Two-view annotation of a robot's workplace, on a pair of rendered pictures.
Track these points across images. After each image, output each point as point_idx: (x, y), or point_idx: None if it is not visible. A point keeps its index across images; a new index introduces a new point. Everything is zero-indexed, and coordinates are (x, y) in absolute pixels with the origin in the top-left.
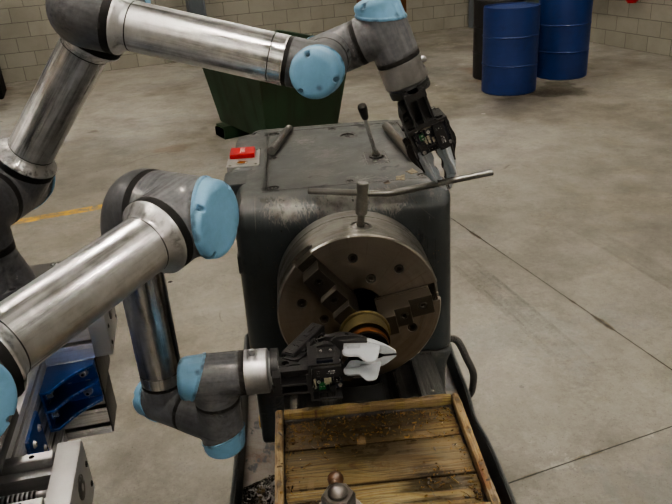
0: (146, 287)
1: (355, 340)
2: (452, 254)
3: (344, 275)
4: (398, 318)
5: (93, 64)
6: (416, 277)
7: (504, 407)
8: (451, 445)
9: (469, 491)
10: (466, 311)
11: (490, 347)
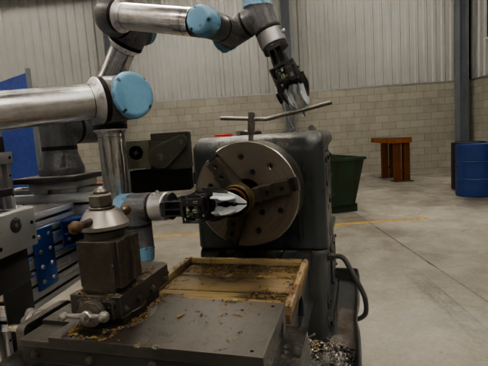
0: (110, 150)
1: (220, 191)
2: (410, 271)
3: (236, 168)
4: (262, 193)
5: (123, 54)
6: (281, 173)
7: (423, 362)
8: (285, 282)
9: (279, 302)
10: (411, 303)
11: (423, 325)
